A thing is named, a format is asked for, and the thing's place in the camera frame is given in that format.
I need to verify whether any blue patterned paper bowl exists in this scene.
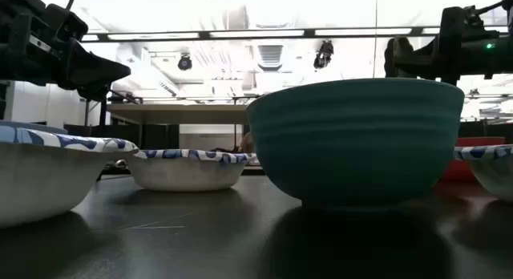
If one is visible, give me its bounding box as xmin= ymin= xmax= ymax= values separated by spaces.
xmin=126 ymin=148 xmax=258 ymax=192
xmin=452 ymin=144 xmax=513 ymax=203
xmin=0 ymin=124 xmax=140 ymax=228

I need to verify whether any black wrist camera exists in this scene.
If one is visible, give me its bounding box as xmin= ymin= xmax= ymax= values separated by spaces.
xmin=42 ymin=3 xmax=90 ymax=42
xmin=439 ymin=5 xmax=484 ymax=38

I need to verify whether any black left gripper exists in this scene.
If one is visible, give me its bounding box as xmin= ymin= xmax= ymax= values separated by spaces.
xmin=0 ymin=0 xmax=132 ymax=103

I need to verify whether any green cactus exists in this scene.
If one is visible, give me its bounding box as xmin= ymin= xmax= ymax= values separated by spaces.
xmin=383 ymin=35 xmax=416 ymax=79

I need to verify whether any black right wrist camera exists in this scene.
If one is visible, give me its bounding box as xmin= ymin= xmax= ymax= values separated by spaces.
xmin=439 ymin=5 xmax=484 ymax=38

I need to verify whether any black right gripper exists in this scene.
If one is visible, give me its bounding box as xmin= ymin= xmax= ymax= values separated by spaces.
xmin=394 ymin=30 xmax=513 ymax=87

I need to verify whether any red bowl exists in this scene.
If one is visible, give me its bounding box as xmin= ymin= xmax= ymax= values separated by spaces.
xmin=440 ymin=136 xmax=507 ymax=183

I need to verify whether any black overhead frame bar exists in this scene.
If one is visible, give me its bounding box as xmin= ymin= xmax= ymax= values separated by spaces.
xmin=79 ymin=27 xmax=513 ymax=42

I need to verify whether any black table mat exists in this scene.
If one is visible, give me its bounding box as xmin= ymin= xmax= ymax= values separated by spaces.
xmin=0 ymin=174 xmax=513 ymax=279

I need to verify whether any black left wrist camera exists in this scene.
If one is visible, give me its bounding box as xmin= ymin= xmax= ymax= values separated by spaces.
xmin=42 ymin=3 xmax=90 ymax=42

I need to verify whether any wooden shelf with black legs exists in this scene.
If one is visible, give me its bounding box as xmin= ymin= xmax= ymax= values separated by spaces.
xmin=95 ymin=90 xmax=250 ymax=180

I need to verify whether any teal ceramic bowl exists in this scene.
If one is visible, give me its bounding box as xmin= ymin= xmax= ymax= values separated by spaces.
xmin=246 ymin=77 xmax=466 ymax=211

